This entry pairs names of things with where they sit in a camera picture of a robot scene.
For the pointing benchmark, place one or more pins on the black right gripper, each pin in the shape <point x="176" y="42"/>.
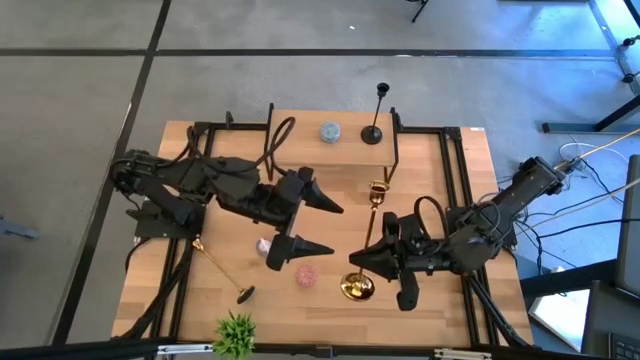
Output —
<point x="430" y="255"/>

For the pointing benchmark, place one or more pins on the black desk surface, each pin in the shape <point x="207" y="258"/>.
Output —
<point x="610" y="310"/>

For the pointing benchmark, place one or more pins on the black candlestick holder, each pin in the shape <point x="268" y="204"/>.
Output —
<point x="371" y="135"/>

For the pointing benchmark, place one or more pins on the gold candlestick holder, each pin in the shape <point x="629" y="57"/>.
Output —
<point x="247" y="292"/>
<point x="357" y="287"/>

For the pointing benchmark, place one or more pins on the black monitor panel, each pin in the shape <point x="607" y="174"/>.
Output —
<point x="631" y="225"/>

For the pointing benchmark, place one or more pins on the silver aluminium extrusion bar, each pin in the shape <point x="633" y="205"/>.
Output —
<point x="462" y="354"/>
<point x="185" y="349"/>

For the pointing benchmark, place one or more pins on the black desk leg frame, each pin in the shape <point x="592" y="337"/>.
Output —
<point x="575" y="127"/>

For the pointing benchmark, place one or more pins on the black aluminium rig frame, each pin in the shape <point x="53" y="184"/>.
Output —
<point x="201" y="128"/>

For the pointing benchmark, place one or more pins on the green artificial plant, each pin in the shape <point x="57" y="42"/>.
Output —
<point x="235" y="335"/>

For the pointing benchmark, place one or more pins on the wooden shelf riser black frame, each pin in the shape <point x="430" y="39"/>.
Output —
<point x="345" y="152"/>

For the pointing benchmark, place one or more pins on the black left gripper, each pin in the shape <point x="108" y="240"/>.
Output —
<point x="280" y="205"/>

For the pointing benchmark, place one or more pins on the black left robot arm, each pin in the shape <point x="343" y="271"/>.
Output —
<point x="220" y="180"/>

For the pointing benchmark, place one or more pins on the white flat panel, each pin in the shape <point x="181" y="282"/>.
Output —
<point x="560" y="315"/>

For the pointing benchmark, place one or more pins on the black stand leg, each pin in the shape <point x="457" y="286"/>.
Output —
<point x="418" y="13"/>

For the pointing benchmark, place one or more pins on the black keyboard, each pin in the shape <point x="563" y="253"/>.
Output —
<point x="625" y="347"/>

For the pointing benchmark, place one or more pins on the teal patterned candle tin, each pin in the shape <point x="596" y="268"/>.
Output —
<point x="330" y="132"/>

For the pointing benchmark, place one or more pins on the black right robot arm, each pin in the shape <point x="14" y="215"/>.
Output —
<point x="525" y="192"/>

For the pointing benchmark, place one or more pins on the pink patterned candle tin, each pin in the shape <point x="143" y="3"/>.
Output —
<point x="306" y="276"/>

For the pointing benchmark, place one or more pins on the black chair caster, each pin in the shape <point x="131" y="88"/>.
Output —
<point x="631" y="41"/>
<point x="628" y="78"/>

